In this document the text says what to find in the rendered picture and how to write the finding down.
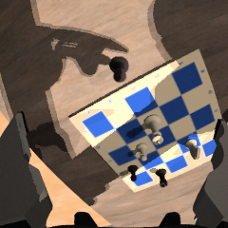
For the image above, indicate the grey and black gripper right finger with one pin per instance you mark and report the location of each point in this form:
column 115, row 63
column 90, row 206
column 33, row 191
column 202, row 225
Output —
column 211, row 204

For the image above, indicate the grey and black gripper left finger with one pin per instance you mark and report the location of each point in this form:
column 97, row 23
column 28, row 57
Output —
column 24, row 198

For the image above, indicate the blue and white chessboard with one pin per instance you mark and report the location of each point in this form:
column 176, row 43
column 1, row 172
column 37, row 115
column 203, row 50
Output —
column 181, row 94

